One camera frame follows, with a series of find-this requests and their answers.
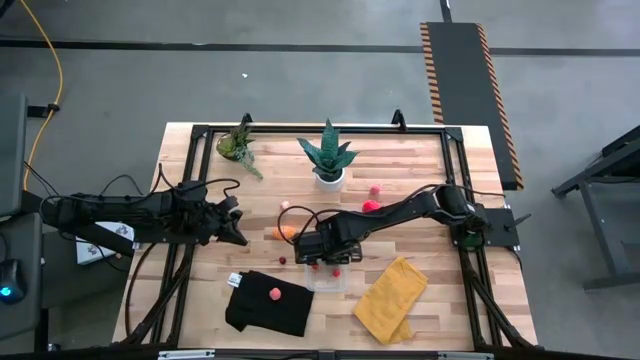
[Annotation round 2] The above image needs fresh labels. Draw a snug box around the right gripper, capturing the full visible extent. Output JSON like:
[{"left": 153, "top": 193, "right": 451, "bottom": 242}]
[{"left": 293, "top": 222, "right": 365, "bottom": 265}]

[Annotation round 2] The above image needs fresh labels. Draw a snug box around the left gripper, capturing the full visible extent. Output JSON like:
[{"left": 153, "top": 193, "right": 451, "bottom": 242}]
[{"left": 174, "top": 180, "right": 250, "bottom": 246}]

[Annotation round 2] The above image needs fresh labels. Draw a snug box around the orange toy vegetable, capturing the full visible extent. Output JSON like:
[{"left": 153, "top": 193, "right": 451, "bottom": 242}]
[{"left": 272, "top": 225, "right": 300, "bottom": 242}]

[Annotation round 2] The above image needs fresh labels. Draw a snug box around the clear plastic tupperware container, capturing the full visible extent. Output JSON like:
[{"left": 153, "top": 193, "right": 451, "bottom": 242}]
[{"left": 303, "top": 259, "right": 350, "bottom": 294}]

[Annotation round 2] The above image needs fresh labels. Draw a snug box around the snake plant in white pot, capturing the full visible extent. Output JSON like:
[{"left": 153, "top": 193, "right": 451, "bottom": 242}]
[{"left": 296, "top": 118, "right": 360, "bottom": 193}]

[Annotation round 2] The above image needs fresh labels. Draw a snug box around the black cloth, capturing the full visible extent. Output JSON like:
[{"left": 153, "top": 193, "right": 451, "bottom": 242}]
[{"left": 224, "top": 269, "right": 315, "bottom": 338}]

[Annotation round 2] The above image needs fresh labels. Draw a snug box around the succulent plant in dark pot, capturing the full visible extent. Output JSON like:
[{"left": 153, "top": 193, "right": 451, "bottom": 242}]
[{"left": 215, "top": 122, "right": 265, "bottom": 181}]

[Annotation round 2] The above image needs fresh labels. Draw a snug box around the yellow cloth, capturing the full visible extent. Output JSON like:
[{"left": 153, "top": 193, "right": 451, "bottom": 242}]
[{"left": 352, "top": 256, "right": 430, "bottom": 346}]

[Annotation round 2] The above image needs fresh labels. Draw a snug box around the white printed paper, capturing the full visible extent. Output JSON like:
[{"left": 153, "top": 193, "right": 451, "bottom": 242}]
[{"left": 74, "top": 221, "right": 136, "bottom": 266}]

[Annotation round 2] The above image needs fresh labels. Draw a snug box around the black floor tape line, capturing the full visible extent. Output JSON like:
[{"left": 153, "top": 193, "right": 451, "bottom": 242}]
[{"left": 0, "top": 38, "right": 640, "bottom": 56}]

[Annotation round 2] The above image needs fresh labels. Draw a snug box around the black striped floor mat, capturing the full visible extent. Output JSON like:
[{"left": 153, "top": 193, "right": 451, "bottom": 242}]
[{"left": 418, "top": 21, "right": 525, "bottom": 192}]

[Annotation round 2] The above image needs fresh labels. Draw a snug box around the black diagonal metal beam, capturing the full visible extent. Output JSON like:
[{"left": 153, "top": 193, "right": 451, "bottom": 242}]
[{"left": 19, "top": 189, "right": 136, "bottom": 259}]

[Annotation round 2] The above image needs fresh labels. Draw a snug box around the black computer mouse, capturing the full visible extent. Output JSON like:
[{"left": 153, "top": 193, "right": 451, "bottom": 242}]
[{"left": 0, "top": 258, "right": 27, "bottom": 305}]

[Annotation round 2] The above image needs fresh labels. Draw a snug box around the grey side desk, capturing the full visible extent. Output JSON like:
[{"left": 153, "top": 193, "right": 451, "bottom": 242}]
[{"left": 0, "top": 92, "right": 45, "bottom": 351}]

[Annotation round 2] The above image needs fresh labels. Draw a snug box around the black metal side table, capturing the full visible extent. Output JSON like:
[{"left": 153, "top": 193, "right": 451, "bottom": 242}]
[{"left": 551, "top": 124, "right": 640, "bottom": 292}]

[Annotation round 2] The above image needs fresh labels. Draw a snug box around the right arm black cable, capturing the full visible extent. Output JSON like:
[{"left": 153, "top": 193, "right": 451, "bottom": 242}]
[{"left": 276, "top": 204, "right": 331, "bottom": 247}]

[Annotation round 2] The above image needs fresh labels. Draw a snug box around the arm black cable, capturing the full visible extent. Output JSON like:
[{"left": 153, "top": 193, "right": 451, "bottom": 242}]
[
  {"left": 276, "top": 204, "right": 331, "bottom": 247},
  {"left": 97, "top": 162, "right": 242, "bottom": 201}
]

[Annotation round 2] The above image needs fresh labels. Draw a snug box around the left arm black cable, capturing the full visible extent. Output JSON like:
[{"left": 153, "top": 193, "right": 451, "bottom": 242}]
[{"left": 97, "top": 162, "right": 242, "bottom": 201}]

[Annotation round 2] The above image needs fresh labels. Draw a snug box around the thin black floor cable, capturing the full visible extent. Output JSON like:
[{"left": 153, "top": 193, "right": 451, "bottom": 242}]
[{"left": 123, "top": 242, "right": 159, "bottom": 337}]

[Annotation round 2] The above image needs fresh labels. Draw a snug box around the silver metal bracket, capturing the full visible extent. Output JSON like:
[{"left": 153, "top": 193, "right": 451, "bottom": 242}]
[
  {"left": 437, "top": 351, "right": 496, "bottom": 360},
  {"left": 157, "top": 349, "right": 216, "bottom": 360}
]

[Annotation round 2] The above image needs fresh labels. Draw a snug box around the yellow floor cable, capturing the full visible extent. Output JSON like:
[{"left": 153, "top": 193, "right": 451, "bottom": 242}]
[{"left": 18, "top": 0, "right": 65, "bottom": 191}]

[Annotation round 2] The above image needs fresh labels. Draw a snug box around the black floor cable clip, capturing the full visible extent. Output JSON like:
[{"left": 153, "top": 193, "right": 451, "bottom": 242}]
[{"left": 26, "top": 102, "right": 62, "bottom": 120}]

